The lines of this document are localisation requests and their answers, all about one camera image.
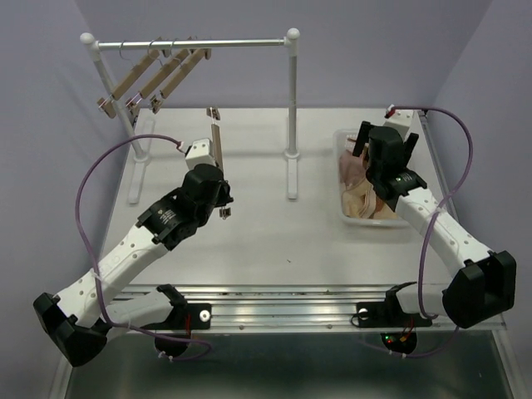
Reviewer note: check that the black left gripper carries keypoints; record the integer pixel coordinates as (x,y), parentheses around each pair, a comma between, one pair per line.
(224,198)

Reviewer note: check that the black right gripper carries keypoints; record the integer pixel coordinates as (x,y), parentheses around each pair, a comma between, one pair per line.
(362,138)

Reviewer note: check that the pink underwear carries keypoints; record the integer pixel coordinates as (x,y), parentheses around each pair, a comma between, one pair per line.
(352,169)

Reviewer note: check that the beige underwear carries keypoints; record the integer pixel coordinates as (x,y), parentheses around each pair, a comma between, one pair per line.
(361,202)

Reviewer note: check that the wooden hanger with brown cloth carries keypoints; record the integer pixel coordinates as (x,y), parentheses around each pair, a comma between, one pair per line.
(213,113)

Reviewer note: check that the wooden clip hanger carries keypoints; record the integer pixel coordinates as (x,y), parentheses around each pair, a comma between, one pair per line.
(168,62)
(122,87)

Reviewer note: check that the wooden hanger with beige cloth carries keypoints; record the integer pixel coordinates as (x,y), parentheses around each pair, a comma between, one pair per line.
(184,68)

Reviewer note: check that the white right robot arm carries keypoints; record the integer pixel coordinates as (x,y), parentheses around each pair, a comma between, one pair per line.
(482,281)

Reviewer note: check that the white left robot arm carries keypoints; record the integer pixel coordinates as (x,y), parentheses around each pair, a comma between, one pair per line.
(82,318)

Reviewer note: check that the empty wooden clip hanger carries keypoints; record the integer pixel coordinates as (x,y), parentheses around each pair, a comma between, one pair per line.
(122,87)

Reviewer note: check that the white plastic basket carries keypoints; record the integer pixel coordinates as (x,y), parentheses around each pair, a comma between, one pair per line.
(345,140)

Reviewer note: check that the white clothes rack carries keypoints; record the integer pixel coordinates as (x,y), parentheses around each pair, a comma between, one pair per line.
(290,41)

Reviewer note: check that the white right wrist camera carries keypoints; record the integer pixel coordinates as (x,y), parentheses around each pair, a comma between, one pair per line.
(400,120)

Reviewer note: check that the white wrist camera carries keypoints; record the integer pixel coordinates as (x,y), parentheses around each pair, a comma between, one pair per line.
(200,152)
(400,120)

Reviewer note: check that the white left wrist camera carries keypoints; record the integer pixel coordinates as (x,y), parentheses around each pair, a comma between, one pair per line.
(200,152)

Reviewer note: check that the aluminium mounting rail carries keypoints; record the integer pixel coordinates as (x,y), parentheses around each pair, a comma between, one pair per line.
(291,297)

